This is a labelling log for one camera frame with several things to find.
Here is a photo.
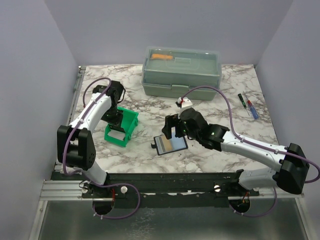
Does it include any black card holder wallet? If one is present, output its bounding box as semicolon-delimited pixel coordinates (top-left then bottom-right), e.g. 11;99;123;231
150;134;189;156

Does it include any gold credit card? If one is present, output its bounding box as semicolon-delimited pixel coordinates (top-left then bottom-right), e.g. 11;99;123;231
160;138;173;153

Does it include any green plastic bin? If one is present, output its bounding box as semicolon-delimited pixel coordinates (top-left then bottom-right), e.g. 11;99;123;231
102;106;139;147

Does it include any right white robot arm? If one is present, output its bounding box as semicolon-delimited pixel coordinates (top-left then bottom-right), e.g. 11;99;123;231
161;108;310;196

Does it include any grey plastic tool box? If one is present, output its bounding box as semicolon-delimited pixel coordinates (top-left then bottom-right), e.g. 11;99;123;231
141;47;222;99

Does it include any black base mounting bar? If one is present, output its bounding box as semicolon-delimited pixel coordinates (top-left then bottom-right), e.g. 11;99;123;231
82;172;263;212

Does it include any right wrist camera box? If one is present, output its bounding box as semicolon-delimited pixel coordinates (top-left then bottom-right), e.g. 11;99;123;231
175;97;193;111

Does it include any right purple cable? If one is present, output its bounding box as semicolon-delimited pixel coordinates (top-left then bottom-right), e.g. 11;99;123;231
181;86;320;218

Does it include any green handled screwdriver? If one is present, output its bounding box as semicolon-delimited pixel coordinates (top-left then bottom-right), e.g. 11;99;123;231
237;93;249;115

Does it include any orange handled tool in box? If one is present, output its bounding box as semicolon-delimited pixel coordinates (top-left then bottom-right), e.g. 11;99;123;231
150;53;174;61

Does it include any aluminium rail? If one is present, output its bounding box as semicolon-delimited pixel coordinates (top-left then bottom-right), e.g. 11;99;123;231
40;180;305;201

